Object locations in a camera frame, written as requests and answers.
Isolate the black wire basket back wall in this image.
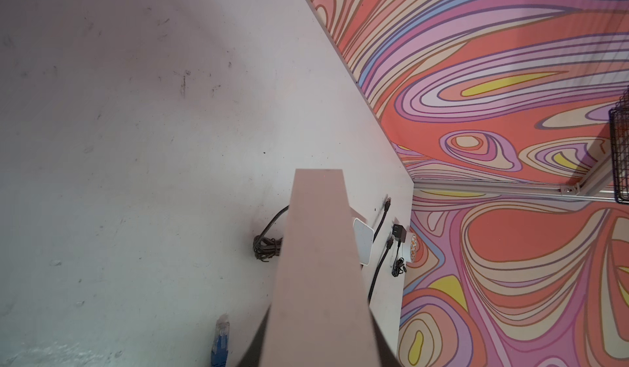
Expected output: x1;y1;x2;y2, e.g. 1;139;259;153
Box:
609;90;628;205

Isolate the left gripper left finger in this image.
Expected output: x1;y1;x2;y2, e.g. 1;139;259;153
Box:
236;309;270;367

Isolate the white network switch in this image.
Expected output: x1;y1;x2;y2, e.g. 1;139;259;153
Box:
260;169;380;366
352;217;374;266

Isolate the blue ethernet cable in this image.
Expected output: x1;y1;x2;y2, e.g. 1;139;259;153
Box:
210;314;231;367

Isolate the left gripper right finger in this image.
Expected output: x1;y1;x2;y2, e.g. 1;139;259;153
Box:
371;315;401;367

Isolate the small black adapter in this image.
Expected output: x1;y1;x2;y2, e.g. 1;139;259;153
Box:
391;224;407;278

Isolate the black power adapter with cable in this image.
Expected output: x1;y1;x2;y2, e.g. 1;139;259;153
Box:
252;205;289;262

